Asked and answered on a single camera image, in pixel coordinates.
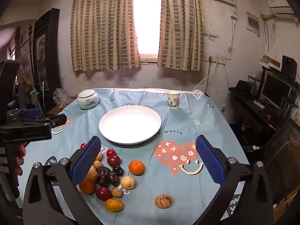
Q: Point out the red plum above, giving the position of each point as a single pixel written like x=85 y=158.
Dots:
x=114 y=160
x=103 y=193

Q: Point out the white ceramic lidded jar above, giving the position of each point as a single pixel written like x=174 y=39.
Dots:
x=88 y=99

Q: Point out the white power strip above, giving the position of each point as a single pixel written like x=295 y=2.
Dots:
x=216 y=59

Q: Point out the computer monitor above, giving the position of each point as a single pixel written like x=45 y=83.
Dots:
x=275 y=90

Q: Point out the black hat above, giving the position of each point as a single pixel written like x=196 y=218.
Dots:
x=241 y=88

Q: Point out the black speaker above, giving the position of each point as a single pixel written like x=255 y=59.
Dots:
x=288 y=66

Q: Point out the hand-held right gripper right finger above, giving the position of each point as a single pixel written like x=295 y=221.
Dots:
x=208 y=159

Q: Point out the bright window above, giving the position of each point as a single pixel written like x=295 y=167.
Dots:
x=147 y=16

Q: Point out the printed paper cup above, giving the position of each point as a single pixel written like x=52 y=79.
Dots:
x=173 y=99

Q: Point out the black desk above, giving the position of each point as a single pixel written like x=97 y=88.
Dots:
x=257 y=119

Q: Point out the person's left hand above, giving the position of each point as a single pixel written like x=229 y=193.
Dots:
x=20 y=159

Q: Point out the large cardboard box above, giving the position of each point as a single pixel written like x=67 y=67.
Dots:
x=283 y=164

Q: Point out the clear plastic bag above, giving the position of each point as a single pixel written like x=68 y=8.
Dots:
x=61 y=97

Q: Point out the white air conditioner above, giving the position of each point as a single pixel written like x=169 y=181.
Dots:
x=281 y=5

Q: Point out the long cardboard box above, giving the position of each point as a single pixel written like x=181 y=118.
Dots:
x=271 y=61

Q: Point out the dark framed painting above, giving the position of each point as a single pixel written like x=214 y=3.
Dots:
x=44 y=56

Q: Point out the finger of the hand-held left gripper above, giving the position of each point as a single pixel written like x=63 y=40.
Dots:
x=58 y=120
x=30 y=113

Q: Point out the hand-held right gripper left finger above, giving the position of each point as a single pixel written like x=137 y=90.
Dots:
x=86 y=161

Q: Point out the striped pepino melon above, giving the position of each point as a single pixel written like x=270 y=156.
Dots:
x=164 y=201

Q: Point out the yellow-green tangerine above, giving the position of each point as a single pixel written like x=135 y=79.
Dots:
x=99 y=157
x=114 y=205

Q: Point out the checked beige curtain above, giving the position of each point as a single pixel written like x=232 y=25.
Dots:
x=180 y=28
x=103 y=25

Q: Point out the white wall panel box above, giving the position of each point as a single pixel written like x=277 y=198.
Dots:
x=253 y=23

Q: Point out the white plate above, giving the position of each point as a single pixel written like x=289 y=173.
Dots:
x=130 y=124

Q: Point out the orange tangerine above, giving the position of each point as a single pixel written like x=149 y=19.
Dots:
x=87 y=186
x=136 y=167

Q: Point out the blue printed tablecloth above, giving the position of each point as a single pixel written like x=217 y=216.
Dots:
x=187 y=112

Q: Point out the small yellow loquat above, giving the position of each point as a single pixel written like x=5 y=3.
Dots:
x=97 y=163

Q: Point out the cherry tomato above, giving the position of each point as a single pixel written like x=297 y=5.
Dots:
x=110 y=152
x=82 y=146

